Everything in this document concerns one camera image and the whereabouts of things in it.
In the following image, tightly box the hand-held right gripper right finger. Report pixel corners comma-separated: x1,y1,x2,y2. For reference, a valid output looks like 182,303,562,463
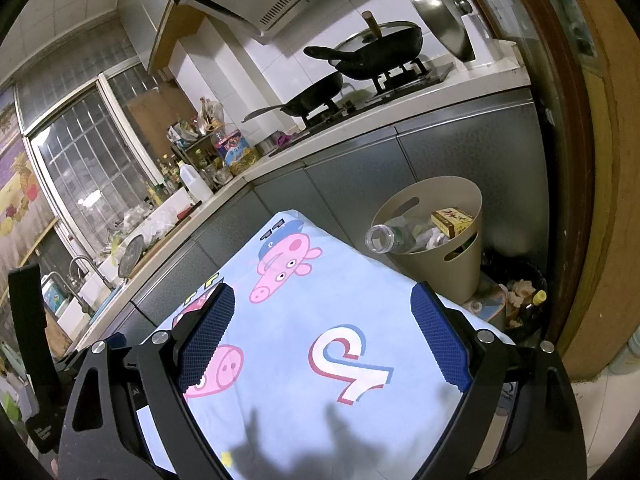
410,281,587,480

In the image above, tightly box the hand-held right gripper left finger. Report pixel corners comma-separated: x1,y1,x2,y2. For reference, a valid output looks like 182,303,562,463
59,282,236,480

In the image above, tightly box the beige waste bin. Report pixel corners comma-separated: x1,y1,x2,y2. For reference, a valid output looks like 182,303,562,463
371,176,483,306

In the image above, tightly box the clear plastic bottle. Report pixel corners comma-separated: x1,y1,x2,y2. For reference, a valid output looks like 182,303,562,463
365,216,436,256

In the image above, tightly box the yellow cardboard box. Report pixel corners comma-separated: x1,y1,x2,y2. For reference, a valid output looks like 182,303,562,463
431,206,476,238

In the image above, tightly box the white ceramic sink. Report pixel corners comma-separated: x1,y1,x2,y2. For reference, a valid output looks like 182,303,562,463
52,260,123,343

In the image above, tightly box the white tub with blue label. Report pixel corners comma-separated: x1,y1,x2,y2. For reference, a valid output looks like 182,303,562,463
42,280,66,313

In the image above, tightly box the black waste bin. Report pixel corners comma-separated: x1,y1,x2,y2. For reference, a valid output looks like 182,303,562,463
480,255,548,341

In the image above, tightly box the steel faucet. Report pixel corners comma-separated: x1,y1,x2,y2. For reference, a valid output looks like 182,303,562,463
70,255,113,291

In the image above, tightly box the blue cartoon printed tablecloth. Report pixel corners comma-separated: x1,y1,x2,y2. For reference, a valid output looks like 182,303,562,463
135,210,516,480

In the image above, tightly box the round metal strainer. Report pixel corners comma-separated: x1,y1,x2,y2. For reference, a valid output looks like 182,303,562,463
119,235,146,277

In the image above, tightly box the white plastic jug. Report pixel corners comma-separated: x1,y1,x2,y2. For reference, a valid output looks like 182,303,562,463
177,161,213,203

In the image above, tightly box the row of condiment bottles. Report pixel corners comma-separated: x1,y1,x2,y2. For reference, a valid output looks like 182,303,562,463
142,152,183,206

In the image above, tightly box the barred window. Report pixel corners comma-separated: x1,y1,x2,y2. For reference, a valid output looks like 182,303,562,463
15,57,201,281

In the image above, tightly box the cooking oil bottle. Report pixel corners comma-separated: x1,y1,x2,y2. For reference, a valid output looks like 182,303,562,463
212,125,256,168

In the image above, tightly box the grey kitchen cabinet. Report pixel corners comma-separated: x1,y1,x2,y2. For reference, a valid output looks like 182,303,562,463
75,85,551,351

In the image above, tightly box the cluttered spice rack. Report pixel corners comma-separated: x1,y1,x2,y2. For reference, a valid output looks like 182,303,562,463
167,97,226,161

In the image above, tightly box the gas stove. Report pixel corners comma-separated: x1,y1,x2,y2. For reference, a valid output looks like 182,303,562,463
300,60,456,128

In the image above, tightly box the black frying pan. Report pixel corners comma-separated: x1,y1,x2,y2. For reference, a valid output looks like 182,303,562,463
242,71,345,123

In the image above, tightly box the black wok with lid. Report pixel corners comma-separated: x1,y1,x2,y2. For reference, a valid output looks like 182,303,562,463
303,10,425,81

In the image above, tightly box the steel wok lid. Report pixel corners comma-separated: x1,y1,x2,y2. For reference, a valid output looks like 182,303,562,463
402,0,476,63

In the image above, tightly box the fruit wall poster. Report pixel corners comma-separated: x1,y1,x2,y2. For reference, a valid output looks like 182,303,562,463
0,90,56,286

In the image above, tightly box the brown wooden door frame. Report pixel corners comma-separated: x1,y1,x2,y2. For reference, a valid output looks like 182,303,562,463
450,0,640,386

